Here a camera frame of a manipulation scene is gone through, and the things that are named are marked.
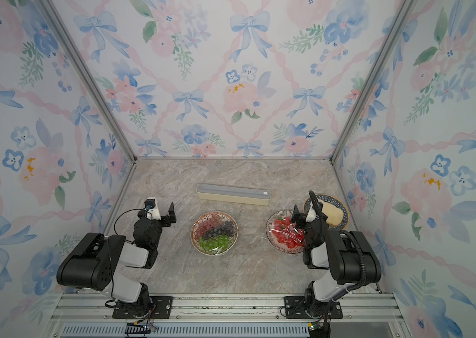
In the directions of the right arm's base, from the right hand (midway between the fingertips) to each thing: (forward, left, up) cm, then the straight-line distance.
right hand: (309, 206), depth 91 cm
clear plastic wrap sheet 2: (-11, +12, -5) cm, 17 cm away
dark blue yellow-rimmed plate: (+7, -15, -7) cm, 18 cm away
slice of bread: (-1, -13, -6) cm, 14 cm away
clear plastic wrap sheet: (-11, +41, -4) cm, 42 cm away
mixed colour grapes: (-11, +40, -4) cm, 42 cm away
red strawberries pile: (-10, +10, -5) cm, 15 cm away
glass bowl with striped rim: (-16, +13, -6) cm, 21 cm away
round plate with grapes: (-13, +49, -5) cm, 51 cm away
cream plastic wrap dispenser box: (+11, +32, -6) cm, 34 cm away
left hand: (-1, +63, +3) cm, 63 cm away
